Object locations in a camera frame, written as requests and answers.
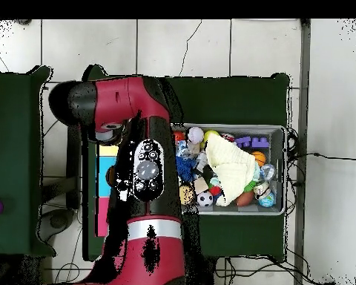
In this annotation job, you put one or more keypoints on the grey metal pole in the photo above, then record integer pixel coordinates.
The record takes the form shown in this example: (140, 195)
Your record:
(304, 59)

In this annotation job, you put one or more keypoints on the blue puffer ball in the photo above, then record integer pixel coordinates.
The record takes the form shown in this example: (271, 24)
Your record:
(184, 169)

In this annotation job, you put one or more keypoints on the shallow metal mesh bin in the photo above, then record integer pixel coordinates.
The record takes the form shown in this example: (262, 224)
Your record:
(279, 178)

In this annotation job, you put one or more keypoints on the orange round sponge disc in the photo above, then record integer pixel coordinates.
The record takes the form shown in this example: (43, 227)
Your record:
(187, 194)

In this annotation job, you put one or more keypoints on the white baseball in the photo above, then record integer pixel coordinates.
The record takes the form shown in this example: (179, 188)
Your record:
(195, 135)

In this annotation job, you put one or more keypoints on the yellow smiley ball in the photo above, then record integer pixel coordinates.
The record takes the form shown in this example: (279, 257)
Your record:
(210, 134)

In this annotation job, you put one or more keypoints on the grey rounded floor object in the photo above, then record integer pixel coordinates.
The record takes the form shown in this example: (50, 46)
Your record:
(57, 221)

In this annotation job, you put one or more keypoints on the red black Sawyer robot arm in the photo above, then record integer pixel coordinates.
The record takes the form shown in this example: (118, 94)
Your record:
(121, 98)

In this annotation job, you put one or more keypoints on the small soccer ball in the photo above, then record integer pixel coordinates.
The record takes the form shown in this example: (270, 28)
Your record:
(205, 199)

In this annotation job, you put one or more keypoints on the cream knitted cloth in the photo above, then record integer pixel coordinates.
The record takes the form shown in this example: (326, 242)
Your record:
(231, 172)

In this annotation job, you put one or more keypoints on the wooden box with three holes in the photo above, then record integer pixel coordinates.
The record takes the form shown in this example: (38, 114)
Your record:
(105, 184)

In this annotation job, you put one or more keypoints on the small orange basketball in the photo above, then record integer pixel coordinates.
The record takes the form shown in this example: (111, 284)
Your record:
(259, 158)

